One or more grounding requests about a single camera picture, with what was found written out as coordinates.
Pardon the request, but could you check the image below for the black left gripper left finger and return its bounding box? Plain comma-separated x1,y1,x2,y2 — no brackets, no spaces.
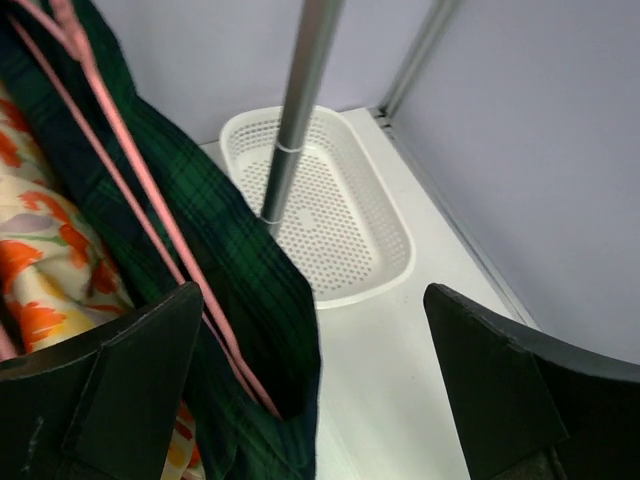
1,283,203,480

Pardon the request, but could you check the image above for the silver clothes rack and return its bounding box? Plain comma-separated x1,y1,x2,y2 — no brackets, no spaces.
260,0,344,236

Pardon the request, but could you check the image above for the white perforated plastic basket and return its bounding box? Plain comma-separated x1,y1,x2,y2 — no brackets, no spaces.
219,105,417,310

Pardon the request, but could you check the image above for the pink wire hanger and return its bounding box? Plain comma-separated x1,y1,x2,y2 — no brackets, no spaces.
10,1,281,418

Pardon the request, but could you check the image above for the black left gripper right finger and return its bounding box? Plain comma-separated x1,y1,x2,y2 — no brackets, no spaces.
423,283,639,479

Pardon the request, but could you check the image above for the dark green plaid skirt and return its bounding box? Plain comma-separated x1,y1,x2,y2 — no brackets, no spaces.
1,1,321,479

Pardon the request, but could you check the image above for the orange floral skirt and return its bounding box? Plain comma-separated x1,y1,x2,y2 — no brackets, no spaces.
1,93,205,479

